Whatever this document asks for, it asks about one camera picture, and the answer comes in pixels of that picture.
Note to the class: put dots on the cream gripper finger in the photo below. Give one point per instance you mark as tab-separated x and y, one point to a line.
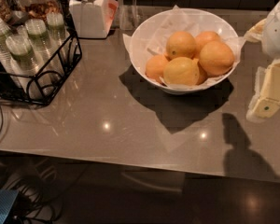
254	34
266	100

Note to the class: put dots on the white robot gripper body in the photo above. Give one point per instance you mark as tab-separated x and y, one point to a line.
277	32

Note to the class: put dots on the right large orange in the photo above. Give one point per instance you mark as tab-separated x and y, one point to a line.
216	58

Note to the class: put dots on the back right orange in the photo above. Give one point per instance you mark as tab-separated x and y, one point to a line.
203	38

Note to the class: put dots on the hidden lower orange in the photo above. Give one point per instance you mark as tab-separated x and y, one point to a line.
202	76

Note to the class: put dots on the top centre orange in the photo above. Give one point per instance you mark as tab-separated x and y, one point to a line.
180	44

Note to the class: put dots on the front yellow orange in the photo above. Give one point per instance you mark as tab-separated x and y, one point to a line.
181	71

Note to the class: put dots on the white ceramic bowl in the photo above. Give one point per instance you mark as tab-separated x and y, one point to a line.
140	47

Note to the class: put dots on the left small orange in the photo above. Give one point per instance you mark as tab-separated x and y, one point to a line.
155	67

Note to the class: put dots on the white paper bowl liner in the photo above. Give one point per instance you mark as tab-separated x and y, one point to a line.
165	25

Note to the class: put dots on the clear acrylic sign holder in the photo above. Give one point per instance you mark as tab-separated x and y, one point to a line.
129	17

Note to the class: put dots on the white lidded canister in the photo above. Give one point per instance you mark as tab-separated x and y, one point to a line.
93	18

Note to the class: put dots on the clear plastic cup stack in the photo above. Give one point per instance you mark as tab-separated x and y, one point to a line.
44	46
24	63
5	56
58	33

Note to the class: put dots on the glass jar with snacks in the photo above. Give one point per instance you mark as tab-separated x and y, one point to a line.
38	9

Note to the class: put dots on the blue box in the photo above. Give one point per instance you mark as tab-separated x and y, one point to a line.
7	199

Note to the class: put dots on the black wire rack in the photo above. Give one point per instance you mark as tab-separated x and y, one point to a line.
15	20

